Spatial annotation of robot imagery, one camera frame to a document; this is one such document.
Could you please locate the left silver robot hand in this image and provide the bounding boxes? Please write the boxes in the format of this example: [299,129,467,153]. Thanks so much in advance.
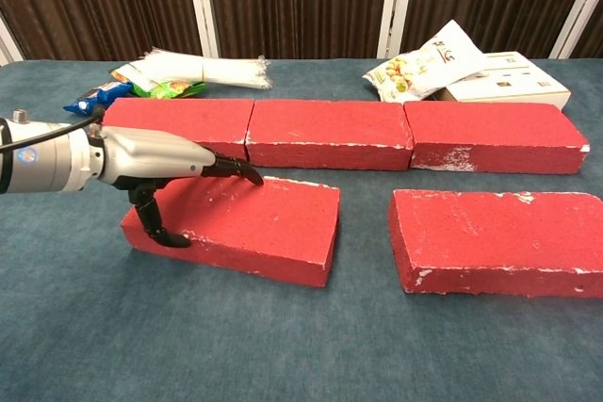
[100,124,265,249]

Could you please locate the red foam brick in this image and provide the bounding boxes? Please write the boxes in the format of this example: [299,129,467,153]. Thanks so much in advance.
[387,188,603,298]
[102,97,255,162]
[121,174,341,288]
[403,100,591,175]
[245,99,415,171]

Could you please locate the green snack packet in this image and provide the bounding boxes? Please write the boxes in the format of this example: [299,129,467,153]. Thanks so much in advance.
[131,79,208,100]

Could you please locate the blue cookie packet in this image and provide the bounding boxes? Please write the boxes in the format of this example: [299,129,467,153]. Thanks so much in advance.
[63,81,133,116]

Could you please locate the green orange snack bag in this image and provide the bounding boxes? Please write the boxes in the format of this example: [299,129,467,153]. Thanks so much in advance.
[109,61,161,92]

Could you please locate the blue felt table cover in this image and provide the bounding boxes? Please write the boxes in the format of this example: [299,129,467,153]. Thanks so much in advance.
[0,57,603,402]

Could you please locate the white nut snack bag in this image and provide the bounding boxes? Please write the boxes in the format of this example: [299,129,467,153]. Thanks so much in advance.
[362,19,489,105]

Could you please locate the white flat cardboard box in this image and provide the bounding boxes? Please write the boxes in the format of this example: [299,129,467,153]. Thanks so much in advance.
[426,51,572,111]

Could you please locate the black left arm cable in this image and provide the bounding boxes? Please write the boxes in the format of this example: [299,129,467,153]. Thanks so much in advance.
[0,106,106,154]

